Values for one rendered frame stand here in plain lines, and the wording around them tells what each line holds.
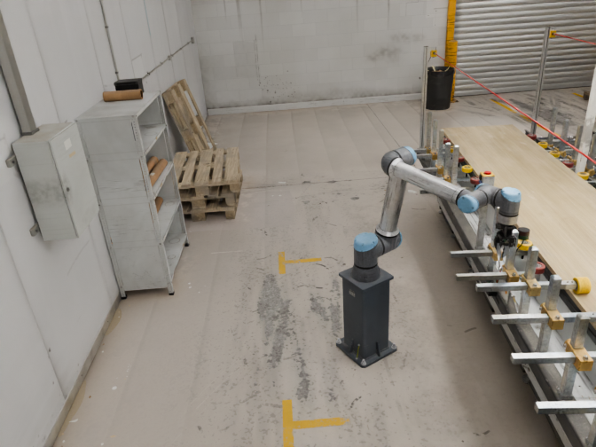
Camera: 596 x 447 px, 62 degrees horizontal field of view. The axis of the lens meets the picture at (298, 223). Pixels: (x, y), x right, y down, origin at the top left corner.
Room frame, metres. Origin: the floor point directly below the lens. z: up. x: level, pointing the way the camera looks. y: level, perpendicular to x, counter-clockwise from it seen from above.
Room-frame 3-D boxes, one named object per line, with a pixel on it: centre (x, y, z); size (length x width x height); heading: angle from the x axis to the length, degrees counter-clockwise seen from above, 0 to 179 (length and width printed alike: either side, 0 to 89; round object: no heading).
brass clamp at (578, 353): (1.49, -1.07, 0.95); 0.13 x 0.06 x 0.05; 176
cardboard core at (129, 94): (4.10, 1.34, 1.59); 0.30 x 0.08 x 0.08; 91
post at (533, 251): (2.01, -1.11, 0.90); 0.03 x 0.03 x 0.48; 86
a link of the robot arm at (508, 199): (2.16, -1.03, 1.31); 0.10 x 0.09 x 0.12; 36
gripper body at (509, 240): (2.15, -1.03, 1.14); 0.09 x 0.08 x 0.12; 175
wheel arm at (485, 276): (2.23, -1.05, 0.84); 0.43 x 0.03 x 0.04; 86
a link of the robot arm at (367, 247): (2.72, -0.42, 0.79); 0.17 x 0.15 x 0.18; 126
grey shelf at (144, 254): (3.99, 1.33, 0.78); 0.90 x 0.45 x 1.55; 1
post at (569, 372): (1.51, -1.07, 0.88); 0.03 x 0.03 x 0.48; 86
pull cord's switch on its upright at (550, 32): (4.73, -2.42, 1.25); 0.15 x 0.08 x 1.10; 176
